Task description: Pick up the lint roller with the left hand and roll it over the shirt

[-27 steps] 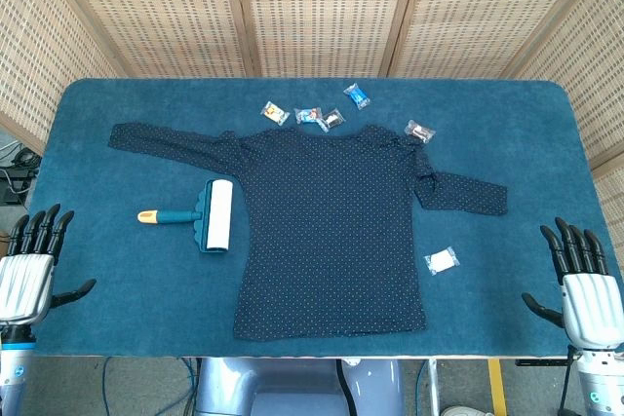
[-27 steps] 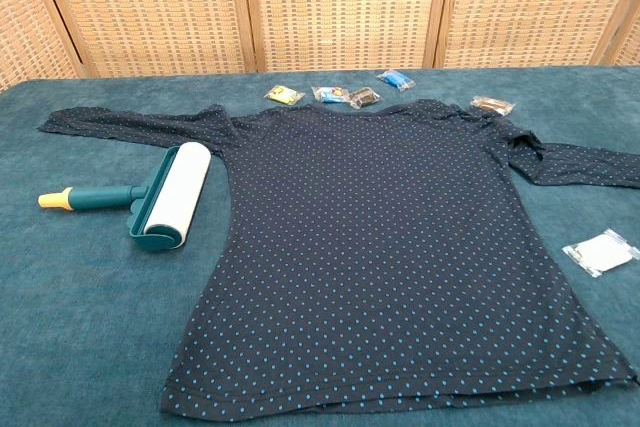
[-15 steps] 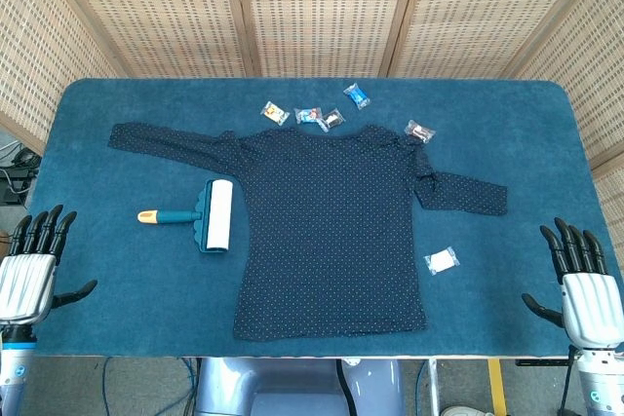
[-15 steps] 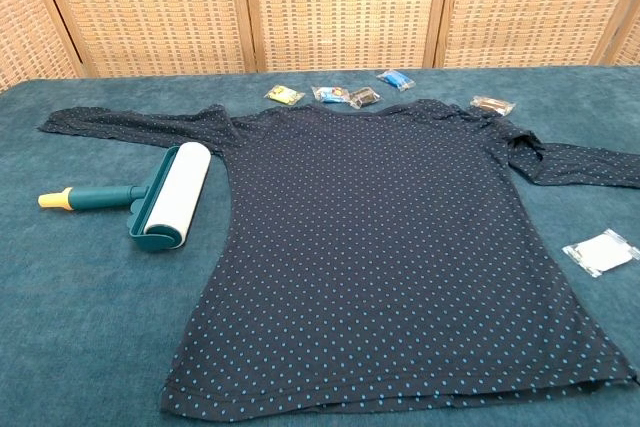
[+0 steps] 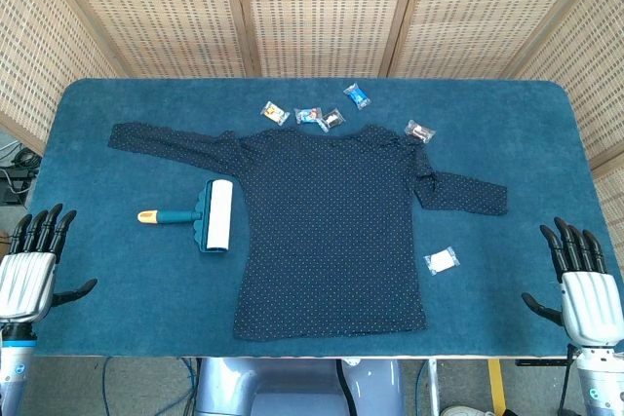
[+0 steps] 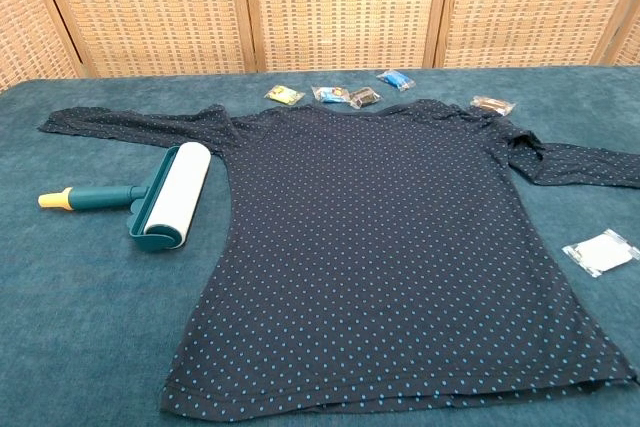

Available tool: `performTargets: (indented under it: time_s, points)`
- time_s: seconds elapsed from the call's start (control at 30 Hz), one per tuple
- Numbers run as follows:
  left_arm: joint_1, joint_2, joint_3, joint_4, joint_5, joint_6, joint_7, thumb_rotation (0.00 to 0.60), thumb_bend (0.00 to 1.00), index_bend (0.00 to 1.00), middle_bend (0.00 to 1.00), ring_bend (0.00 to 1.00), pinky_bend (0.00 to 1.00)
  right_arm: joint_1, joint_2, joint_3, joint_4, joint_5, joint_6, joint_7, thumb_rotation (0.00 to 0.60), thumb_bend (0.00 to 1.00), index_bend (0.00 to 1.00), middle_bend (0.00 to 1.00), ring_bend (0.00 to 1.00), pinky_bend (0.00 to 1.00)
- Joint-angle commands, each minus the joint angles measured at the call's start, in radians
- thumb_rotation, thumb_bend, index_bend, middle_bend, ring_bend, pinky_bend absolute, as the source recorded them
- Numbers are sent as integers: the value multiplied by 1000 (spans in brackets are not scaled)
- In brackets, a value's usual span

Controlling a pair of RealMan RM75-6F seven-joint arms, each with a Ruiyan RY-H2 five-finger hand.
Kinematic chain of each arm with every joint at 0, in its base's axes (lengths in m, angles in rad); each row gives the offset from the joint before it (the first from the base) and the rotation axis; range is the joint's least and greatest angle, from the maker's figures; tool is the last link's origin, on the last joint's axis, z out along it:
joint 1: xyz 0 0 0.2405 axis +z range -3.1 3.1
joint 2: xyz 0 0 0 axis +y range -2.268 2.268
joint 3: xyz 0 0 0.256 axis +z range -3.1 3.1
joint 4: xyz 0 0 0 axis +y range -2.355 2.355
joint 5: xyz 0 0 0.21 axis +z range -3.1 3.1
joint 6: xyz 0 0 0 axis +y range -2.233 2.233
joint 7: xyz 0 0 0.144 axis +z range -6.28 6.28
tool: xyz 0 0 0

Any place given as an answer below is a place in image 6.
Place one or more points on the white clear plastic packet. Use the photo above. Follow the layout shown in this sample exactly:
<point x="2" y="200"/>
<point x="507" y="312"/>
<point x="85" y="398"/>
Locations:
<point x="600" y="253"/>

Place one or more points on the navy polka dot shirt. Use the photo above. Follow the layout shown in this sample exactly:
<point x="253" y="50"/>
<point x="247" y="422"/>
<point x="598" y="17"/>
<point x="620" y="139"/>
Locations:
<point x="375" y="247"/>

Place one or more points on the blue white candy packet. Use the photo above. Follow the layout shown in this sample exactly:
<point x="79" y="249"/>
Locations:
<point x="330" y="94"/>

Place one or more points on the woven rattan folding screen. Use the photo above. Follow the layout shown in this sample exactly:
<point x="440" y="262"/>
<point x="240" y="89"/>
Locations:
<point x="340" y="7"/>

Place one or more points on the brown clear candy packet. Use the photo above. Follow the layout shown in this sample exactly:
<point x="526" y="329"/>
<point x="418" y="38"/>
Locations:
<point x="492" y="105"/>

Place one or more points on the yellow candy packet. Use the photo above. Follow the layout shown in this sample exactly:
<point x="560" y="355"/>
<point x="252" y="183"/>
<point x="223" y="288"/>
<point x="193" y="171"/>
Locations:
<point x="283" y="95"/>

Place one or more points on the dark brown candy packet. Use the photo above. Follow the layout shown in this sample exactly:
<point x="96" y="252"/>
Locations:
<point x="365" y="98"/>

